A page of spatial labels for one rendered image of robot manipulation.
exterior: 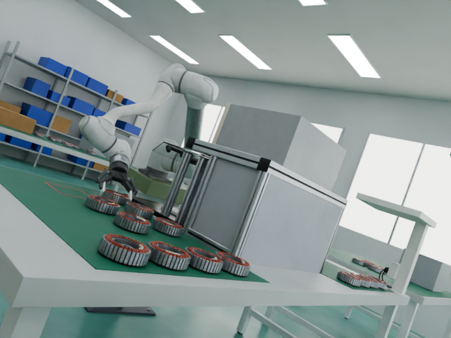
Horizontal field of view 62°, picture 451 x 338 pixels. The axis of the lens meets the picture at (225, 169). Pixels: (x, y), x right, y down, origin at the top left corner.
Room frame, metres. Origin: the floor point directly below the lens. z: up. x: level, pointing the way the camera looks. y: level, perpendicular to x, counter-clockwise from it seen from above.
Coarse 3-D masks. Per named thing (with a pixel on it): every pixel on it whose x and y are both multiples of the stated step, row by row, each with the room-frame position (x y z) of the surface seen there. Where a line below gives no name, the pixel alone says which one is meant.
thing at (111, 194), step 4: (104, 192) 1.56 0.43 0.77; (108, 192) 1.54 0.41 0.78; (112, 192) 1.55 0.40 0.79; (116, 192) 1.63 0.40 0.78; (104, 196) 1.55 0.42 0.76; (108, 196) 1.54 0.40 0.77; (112, 196) 1.54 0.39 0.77; (116, 196) 1.54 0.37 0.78; (120, 196) 1.55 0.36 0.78; (124, 196) 1.57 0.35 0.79; (128, 196) 1.61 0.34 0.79; (112, 200) 1.54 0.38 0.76; (116, 200) 1.55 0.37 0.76; (120, 200) 1.55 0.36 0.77; (124, 200) 1.56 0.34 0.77; (128, 200) 1.59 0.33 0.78; (120, 204) 1.56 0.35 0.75; (124, 204) 1.57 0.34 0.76
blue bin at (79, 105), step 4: (68, 96) 7.60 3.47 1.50; (72, 100) 7.43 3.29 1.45; (76, 100) 7.38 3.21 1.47; (80, 100) 7.44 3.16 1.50; (68, 104) 7.50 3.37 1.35; (72, 104) 7.39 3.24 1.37; (76, 104) 7.40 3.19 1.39; (80, 104) 7.46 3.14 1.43; (84, 104) 7.51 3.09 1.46; (88, 104) 7.57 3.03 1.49; (72, 108) 7.38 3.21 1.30; (76, 108) 7.42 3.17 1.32; (80, 108) 7.48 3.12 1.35; (84, 108) 7.54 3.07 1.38; (88, 108) 7.59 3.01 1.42; (92, 108) 7.65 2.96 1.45; (84, 112) 7.56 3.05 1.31; (88, 112) 7.61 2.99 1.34; (92, 112) 7.67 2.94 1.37
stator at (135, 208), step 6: (126, 204) 1.45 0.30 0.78; (132, 204) 1.44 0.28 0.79; (138, 204) 1.51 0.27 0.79; (126, 210) 1.43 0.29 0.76; (132, 210) 1.42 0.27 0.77; (138, 210) 1.42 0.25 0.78; (144, 210) 1.43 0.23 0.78; (150, 210) 1.46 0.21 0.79; (144, 216) 1.43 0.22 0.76; (150, 216) 1.45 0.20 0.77
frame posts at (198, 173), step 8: (184, 152) 1.59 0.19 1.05; (184, 160) 1.58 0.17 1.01; (200, 160) 1.53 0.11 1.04; (208, 160) 1.53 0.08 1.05; (184, 168) 1.59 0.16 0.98; (200, 168) 1.51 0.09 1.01; (176, 176) 1.59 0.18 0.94; (184, 176) 1.60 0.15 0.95; (192, 176) 1.53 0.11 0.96; (200, 176) 1.52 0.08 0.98; (176, 184) 1.58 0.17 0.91; (192, 184) 1.52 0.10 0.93; (168, 192) 1.59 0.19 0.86; (176, 192) 1.59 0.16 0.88; (192, 192) 1.52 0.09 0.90; (168, 200) 1.58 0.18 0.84; (184, 200) 1.52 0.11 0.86; (192, 200) 1.53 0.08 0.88; (168, 208) 1.58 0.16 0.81; (184, 208) 1.51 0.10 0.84; (168, 216) 1.60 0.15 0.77; (184, 216) 1.53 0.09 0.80
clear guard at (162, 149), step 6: (162, 144) 1.75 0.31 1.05; (168, 144) 1.72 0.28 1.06; (156, 150) 1.78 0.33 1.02; (162, 150) 1.79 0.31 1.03; (168, 150) 1.80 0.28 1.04; (174, 150) 1.81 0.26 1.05; (180, 150) 1.82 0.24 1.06; (186, 150) 1.67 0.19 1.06; (168, 156) 1.85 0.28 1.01; (174, 156) 1.86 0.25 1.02; (180, 156) 1.87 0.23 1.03; (192, 156) 1.89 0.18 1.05; (198, 156) 1.82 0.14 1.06; (204, 156) 1.60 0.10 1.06
